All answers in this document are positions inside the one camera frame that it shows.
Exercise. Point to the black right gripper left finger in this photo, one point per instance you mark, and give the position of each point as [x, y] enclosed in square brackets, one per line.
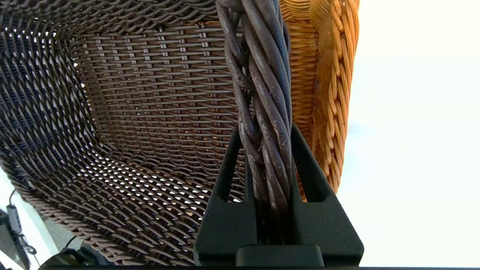
[225, 232]

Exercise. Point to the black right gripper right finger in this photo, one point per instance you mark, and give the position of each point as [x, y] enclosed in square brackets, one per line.
[322, 228]

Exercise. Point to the orange wicker basket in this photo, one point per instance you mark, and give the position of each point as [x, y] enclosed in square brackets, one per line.
[333, 93]

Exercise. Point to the dark brown wicker basket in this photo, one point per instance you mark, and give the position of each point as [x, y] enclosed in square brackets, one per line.
[150, 93]

